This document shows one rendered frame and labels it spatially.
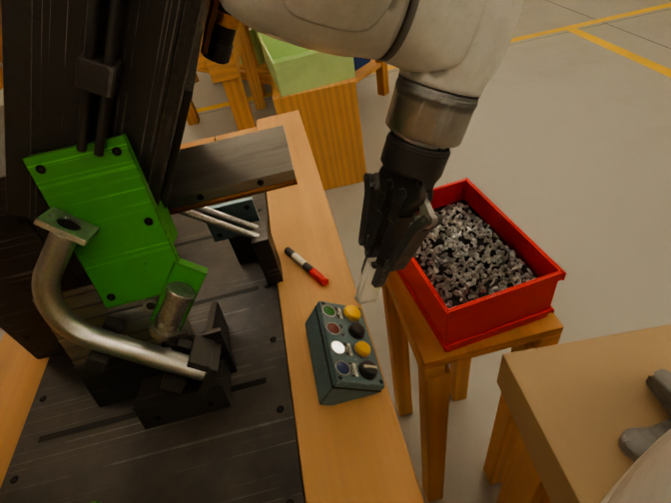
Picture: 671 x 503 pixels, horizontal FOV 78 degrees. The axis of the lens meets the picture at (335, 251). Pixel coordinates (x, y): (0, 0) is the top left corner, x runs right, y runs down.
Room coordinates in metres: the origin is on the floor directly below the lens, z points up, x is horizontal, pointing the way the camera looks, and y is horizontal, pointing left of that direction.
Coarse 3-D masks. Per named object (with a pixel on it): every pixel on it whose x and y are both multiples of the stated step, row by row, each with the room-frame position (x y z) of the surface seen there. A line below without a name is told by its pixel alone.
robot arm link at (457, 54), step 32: (416, 0) 0.38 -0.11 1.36; (448, 0) 0.39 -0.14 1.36; (480, 0) 0.39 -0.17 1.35; (512, 0) 0.39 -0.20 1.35; (416, 32) 0.38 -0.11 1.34; (448, 32) 0.38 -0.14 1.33; (480, 32) 0.39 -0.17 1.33; (512, 32) 0.40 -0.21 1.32; (416, 64) 0.40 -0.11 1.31; (448, 64) 0.38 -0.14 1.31; (480, 64) 0.39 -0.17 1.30
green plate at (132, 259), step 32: (32, 160) 0.46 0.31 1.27; (64, 160) 0.46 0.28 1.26; (96, 160) 0.46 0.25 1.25; (128, 160) 0.46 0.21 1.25; (64, 192) 0.45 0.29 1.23; (96, 192) 0.45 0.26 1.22; (128, 192) 0.45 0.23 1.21; (96, 224) 0.44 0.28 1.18; (128, 224) 0.44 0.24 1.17; (160, 224) 0.44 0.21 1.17; (96, 256) 0.43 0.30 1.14; (128, 256) 0.43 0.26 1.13; (160, 256) 0.42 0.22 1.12; (96, 288) 0.41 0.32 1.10; (128, 288) 0.41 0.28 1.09; (160, 288) 0.41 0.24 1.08
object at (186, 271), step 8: (176, 264) 0.42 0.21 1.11; (184, 264) 0.42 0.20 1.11; (192, 264) 0.43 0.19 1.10; (176, 272) 0.42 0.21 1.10; (184, 272) 0.42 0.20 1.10; (192, 272) 0.42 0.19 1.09; (200, 272) 0.41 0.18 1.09; (168, 280) 0.41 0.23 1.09; (176, 280) 0.41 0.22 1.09; (184, 280) 0.41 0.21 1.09; (192, 280) 0.41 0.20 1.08; (200, 280) 0.41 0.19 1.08; (160, 296) 0.41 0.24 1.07; (160, 304) 0.40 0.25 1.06; (192, 304) 0.40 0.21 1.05; (152, 320) 0.40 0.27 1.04; (184, 320) 0.40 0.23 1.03
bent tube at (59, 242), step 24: (48, 216) 0.42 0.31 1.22; (72, 216) 0.44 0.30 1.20; (48, 240) 0.41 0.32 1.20; (72, 240) 0.40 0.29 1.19; (48, 264) 0.40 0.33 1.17; (48, 288) 0.39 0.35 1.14; (48, 312) 0.38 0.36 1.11; (72, 312) 0.39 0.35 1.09; (72, 336) 0.37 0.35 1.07; (96, 336) 0.37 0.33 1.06; (120, 336) 0.38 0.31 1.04; (144, 360) 0.35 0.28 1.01; (168, 360) 0.35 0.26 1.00
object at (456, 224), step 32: (448, 192) 0.72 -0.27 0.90; (480, 192) 0.67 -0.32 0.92; (448, 224) 0.65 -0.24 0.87; (480, 224) 0.62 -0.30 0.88; (512, 224) 0.56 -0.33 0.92; (416, 256) 0.56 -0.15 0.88; (448, 256) 0.54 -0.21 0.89; (480, 256) 0.54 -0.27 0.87; (512, 256) 0.51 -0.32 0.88; (544, 256) 0.46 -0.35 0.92; (416, 288) 0.51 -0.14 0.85; (448, 288) 0.47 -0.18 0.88; (480, 288) 0.46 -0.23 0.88; (512, 288) 0.41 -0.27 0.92; (544, 288) 0.42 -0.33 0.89; (448, 320) 0.40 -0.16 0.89; (480, 320) 0.41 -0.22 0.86; (512, 320) 0.42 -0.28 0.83
